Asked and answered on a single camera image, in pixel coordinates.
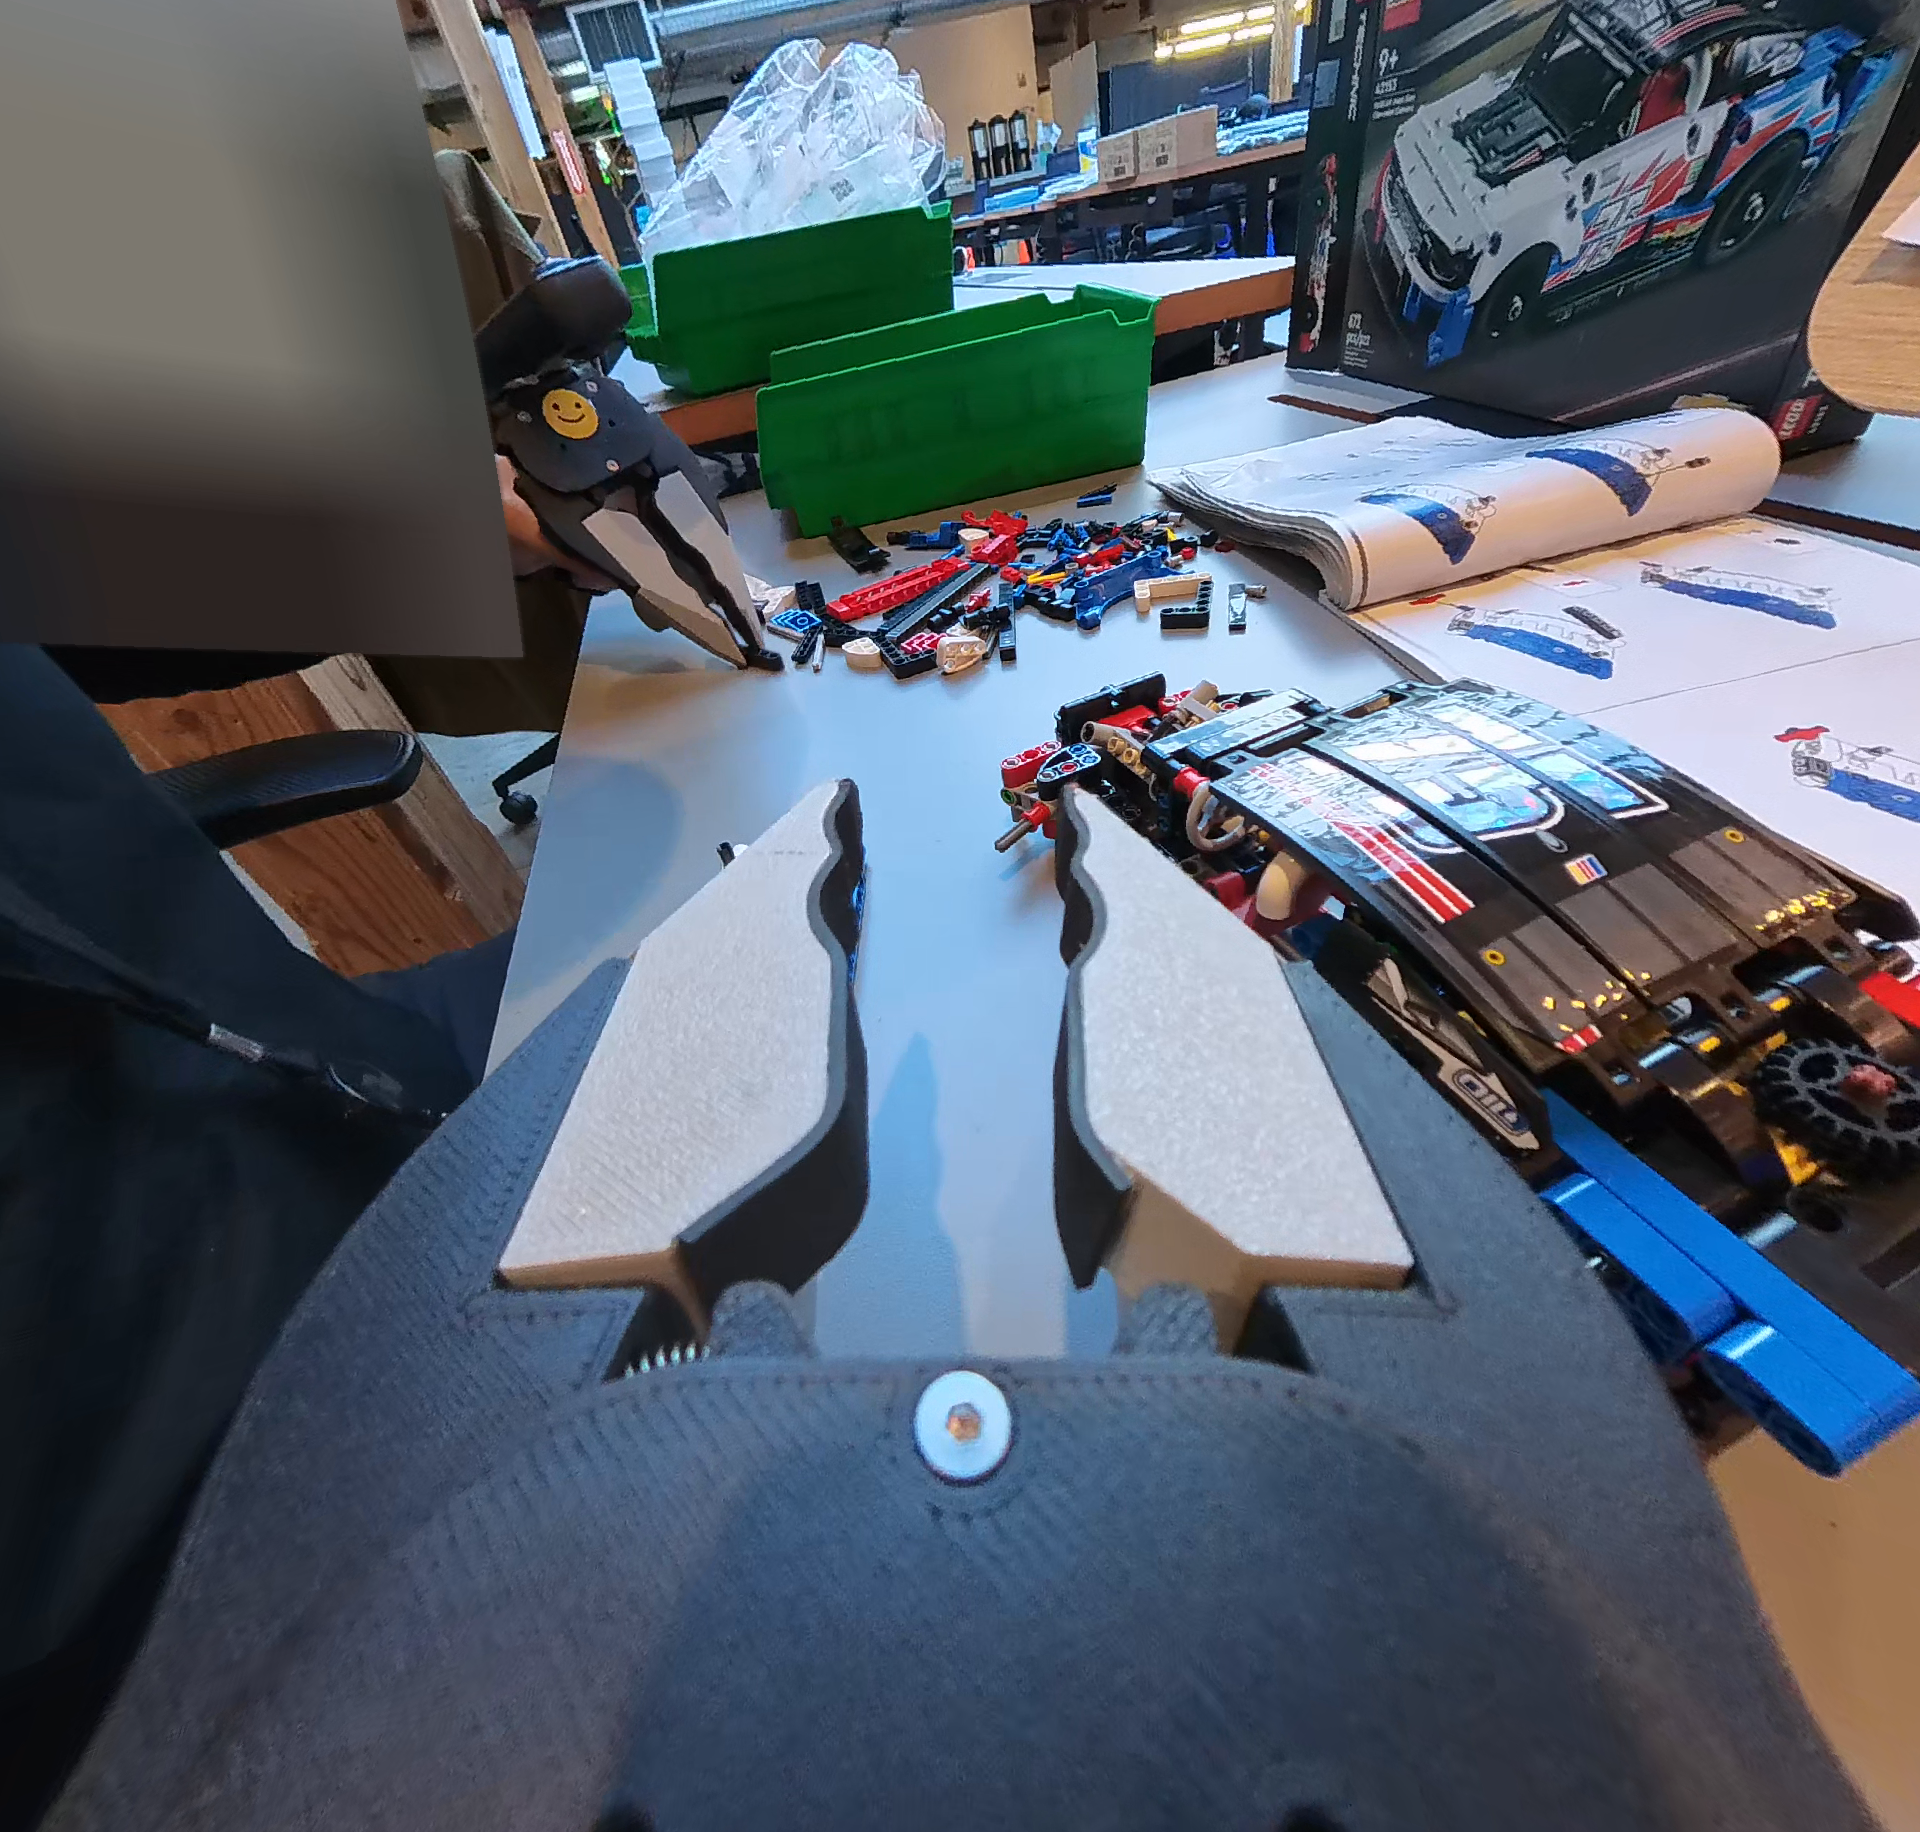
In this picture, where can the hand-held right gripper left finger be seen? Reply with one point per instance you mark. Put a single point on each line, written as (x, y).
(704, 1052)

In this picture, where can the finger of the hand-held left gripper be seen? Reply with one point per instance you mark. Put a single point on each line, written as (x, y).
(651, 556)
(725, 556)

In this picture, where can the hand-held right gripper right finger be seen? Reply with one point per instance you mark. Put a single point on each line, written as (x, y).
(1229, 1097)

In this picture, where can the pile of toy bricks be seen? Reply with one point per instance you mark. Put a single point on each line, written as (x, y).
(960, 597)

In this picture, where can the grey desk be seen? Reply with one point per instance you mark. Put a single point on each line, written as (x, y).
(931, 842)

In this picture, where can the person's left hand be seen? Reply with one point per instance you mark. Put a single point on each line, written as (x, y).
(526, 534)

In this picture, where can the green plastic bin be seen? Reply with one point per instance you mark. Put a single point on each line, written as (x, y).
(945, 423)
(781, 295)

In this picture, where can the partly built toy brick car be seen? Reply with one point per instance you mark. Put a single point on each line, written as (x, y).
(1500, 842)

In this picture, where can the clear plastic bags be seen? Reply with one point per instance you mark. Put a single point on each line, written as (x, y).
(795, 139)

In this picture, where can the black office chair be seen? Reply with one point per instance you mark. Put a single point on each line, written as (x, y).
(299, 783)

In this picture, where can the long wooden workbench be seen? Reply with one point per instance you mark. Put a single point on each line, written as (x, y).
(1138, 193)

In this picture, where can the person's dark jacket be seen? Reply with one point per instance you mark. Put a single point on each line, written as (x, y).
(118, 1115)

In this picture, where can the row of cardboard boxes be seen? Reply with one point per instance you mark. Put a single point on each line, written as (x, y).
(1155, 146)

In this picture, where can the instruction booklet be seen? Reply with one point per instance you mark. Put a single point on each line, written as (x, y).
(1500, 511)

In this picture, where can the toy car set box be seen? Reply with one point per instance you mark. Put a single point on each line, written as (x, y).
(1575, 166)

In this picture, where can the round wooden board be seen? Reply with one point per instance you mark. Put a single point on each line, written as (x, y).
(1873, 317)

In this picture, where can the wooden bench frame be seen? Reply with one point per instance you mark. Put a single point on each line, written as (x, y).
(374, 886)

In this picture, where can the wooden post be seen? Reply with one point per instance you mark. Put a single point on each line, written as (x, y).
(481, 76)

